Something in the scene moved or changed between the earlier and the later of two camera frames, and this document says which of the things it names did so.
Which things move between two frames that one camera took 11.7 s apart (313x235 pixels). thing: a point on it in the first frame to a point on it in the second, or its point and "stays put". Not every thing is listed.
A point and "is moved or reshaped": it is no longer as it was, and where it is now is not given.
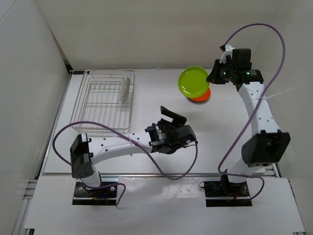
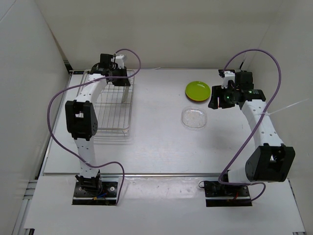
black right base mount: [225, 193] stays put
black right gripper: [213, 77] to [217, 91]
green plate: [192, 81] is moved or reshaped
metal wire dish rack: [105, 96] stays put
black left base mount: [106, 194] stays put
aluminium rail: [139, 175] stays put
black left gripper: [177, 118] to [122, 82]
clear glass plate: [126, 90] stays put
